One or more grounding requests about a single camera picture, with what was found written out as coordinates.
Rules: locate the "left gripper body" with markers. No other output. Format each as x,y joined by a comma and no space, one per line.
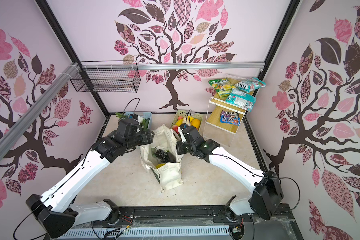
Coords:
143,138

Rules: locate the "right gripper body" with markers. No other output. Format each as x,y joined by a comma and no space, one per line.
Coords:
185,147

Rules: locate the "black grape bunch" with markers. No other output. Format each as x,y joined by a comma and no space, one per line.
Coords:
162,156

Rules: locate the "cream canvas grocery bag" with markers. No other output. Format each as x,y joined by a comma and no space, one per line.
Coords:
168,176

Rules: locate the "yellow lemon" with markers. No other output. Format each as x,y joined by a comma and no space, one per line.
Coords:
160,165

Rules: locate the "blue candy bag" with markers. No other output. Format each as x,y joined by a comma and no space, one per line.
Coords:
232,118

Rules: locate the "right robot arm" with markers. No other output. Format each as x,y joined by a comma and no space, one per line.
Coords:
265,188

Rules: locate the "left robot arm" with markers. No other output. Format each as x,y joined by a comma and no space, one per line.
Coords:
54,209

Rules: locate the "green yellow snack bag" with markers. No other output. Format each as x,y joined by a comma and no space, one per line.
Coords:
223,87

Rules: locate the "teal white snack bag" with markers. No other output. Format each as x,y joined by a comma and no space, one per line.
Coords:
250,84

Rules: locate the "green cucumber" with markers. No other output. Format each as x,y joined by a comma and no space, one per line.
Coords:
145,123

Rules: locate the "orange fruit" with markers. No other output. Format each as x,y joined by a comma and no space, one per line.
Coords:
196,123

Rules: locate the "blue plastic vegetable basket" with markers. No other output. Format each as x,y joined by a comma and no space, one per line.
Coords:
139,116

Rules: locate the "green plastic fruit basket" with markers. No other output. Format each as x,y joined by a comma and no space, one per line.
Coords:
185,117

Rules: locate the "white wooden shelf rack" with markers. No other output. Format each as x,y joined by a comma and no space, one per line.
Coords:
227,107

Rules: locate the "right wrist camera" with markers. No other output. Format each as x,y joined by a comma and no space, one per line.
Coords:
181,133

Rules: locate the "black wire wall basket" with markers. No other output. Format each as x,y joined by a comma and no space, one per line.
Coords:
107,77

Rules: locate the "white cable duct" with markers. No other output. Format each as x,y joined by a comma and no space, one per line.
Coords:
148,233

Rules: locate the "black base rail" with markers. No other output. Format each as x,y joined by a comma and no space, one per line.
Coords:
282,226

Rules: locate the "aluminium frame rail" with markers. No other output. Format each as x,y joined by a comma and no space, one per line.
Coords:
18,129

